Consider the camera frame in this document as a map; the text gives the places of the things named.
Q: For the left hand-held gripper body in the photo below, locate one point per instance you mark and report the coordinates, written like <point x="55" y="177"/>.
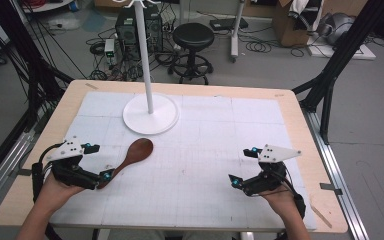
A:
<point x="70" y="171"/>

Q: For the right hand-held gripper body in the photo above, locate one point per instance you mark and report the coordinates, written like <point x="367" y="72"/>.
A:
<point x="270" y="178"/>

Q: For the brown wooden spoon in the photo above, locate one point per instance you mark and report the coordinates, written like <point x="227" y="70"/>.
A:
<point x="140" y="151"/>

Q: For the person's left hand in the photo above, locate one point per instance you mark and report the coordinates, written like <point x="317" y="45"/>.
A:
<point x="55" y="195"/>

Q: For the person's right hand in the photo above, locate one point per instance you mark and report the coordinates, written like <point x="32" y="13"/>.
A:
<point x="285" y="203"/>

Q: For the small white box with light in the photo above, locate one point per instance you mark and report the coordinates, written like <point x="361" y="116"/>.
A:
<point x="109" y="48"/>

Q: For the white stand with round base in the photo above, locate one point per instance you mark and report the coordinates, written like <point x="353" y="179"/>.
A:
<point x="145" y="50"/>

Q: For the black computer tower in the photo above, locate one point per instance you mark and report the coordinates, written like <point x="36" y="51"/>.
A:
<point x="126" y="30"/>

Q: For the brown cardboard box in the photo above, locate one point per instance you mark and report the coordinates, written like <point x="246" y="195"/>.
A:
<point x="290" y="31"/>

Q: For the black round stool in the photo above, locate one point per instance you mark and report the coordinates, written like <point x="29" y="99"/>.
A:
<point x="193" y="35"/>

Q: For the flat black device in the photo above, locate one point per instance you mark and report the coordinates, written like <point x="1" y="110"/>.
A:
<point x="228" y="23"/>

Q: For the white flat board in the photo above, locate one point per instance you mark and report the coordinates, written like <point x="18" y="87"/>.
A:
<point x="356" y="53"/>

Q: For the grey round appliance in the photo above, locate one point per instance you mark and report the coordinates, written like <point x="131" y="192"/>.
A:
<point x="338" y="26"/>

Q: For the aluminium rail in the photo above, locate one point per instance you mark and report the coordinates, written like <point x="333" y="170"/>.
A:
<point x="333" y="173"/>
<point x="3" y="166"/>

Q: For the black metal frame stand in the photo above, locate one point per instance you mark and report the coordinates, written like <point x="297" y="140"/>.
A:
<point x="346" y="43"/>
<point x="30" y="66"/>

